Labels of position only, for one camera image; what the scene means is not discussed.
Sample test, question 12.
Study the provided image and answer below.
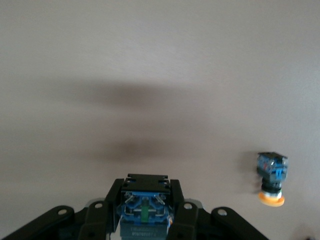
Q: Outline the red mushroom push button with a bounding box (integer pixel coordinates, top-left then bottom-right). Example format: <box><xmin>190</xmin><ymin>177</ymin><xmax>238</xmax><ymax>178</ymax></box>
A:
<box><xmin>115</xmin><ymin>173</ymin><xmax>176</xmax><ymax>239</ymax></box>

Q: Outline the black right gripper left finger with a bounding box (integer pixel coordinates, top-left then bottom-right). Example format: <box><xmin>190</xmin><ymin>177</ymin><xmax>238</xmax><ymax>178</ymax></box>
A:
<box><xmin>0</xmin><ymin>178</ymin><xmax>125</xmax><ymax>240</ymax></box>

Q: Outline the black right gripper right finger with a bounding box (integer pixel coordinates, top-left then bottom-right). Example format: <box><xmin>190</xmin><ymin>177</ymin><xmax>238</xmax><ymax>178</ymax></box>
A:
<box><xmin>167</xmin><ymin>178</ymin><xmax>271</xmax><ymax>240</ymax></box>

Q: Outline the orange mushroom push button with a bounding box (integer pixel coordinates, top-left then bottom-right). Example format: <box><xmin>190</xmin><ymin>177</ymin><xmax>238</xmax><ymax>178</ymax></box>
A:
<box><xmin>255</xmin><ymin>151</ymin><xmax>289</xmax><ymax>208</ymax></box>

